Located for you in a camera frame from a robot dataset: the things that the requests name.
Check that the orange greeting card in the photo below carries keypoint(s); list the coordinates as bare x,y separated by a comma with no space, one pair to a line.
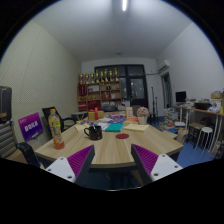
129,112

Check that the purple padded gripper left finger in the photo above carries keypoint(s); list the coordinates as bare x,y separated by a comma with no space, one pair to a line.
74,168

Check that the round red coaster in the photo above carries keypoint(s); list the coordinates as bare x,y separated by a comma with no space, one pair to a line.
122,136

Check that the black computer monitor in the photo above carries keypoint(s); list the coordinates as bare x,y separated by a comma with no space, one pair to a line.
180,96

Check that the black polka-dot mug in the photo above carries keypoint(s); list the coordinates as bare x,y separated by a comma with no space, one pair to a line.
93,132

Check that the white air conditioner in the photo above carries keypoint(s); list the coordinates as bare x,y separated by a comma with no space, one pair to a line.
163,65

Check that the purple sign board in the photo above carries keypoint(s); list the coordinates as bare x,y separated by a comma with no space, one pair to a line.
30,126

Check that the teal notebook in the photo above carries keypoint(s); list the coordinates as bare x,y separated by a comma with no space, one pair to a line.
114,127

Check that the black office chair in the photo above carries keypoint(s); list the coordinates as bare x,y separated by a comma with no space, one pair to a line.
46,112

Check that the orange drink plastic bottle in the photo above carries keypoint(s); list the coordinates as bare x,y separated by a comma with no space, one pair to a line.
55,128

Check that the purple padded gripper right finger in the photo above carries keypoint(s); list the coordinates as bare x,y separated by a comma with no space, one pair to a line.
151,166

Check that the white round stool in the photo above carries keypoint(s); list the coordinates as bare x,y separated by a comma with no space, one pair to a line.
204,137

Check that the cream yellow paper pad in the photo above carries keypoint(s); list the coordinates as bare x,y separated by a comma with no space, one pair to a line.
135,127

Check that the wooden trophy shelf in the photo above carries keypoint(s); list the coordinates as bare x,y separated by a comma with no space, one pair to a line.
99,89

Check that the pink flower pot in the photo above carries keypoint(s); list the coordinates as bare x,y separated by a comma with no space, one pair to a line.
142,114

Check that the yellow gift box red ribbon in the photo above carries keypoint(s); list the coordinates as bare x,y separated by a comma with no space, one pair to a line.
95,114

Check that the side desk with clutter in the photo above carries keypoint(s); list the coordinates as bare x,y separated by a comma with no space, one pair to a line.
216,109

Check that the stack of books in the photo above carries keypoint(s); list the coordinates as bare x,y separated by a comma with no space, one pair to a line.
170,118

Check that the grey striped chair left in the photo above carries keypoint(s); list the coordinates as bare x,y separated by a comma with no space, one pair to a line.
13,150

